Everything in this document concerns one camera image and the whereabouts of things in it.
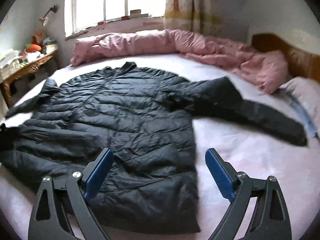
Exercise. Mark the books on windowsill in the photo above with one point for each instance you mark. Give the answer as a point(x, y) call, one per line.
point(133, 14)

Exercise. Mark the pink duvet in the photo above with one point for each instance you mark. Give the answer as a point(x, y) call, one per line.
point(267, 71)

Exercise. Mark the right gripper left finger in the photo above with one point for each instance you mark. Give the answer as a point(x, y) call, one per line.
point(48, 217)

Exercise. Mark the wooden white headboard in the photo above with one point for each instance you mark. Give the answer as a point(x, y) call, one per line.
point(300, 48)

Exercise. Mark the white framed window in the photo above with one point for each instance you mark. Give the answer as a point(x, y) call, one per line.
point(84, 14)

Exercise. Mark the orange plush toy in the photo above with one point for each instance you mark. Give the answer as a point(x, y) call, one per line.
point(33, 48)

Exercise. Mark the black puffer jacket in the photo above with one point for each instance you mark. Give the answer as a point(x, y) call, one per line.
point(144, 116)

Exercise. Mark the stack of books on table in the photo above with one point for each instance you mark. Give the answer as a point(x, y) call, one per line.
point(49, 46)

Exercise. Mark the pink floral bed sheet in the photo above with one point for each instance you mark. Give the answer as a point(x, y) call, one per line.
point(256, 153)

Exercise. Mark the pink pillow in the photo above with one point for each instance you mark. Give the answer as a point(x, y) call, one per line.
point(306, 91)

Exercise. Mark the stack of papers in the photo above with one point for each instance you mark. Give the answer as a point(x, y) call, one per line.
point(10, 63)

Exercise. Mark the blue cloth by pillow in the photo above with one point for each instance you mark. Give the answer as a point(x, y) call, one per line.
point(304, 116)

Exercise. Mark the carved wooden side table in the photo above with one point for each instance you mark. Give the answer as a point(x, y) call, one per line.
point(30, 68)

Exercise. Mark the tree print curtain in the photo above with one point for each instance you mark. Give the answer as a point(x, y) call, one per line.
point(199, 16)

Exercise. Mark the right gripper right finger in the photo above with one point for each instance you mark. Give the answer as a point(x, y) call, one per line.
point(270, 218)

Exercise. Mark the wall mounted lamp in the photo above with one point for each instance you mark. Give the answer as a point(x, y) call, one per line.
point(44, 20)

